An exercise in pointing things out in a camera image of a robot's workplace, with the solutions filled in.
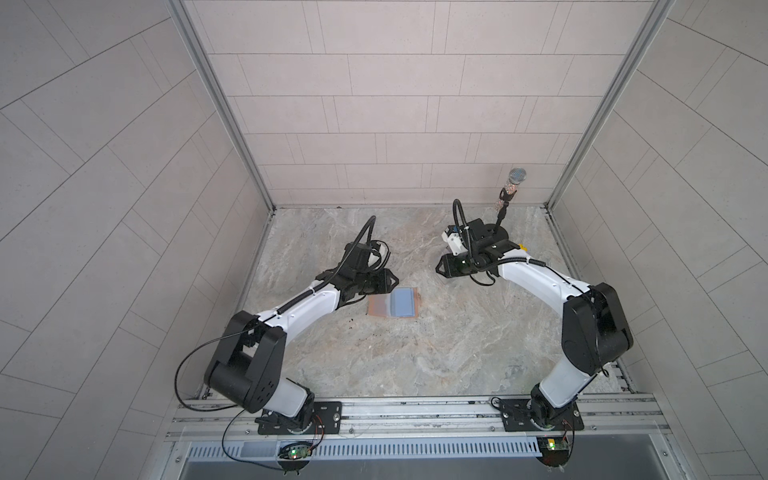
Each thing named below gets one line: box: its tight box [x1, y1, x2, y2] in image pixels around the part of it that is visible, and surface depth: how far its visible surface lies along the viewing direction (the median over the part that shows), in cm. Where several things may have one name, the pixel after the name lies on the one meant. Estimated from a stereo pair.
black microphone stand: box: [485, 167, 527, 241], surface depth 98 cm
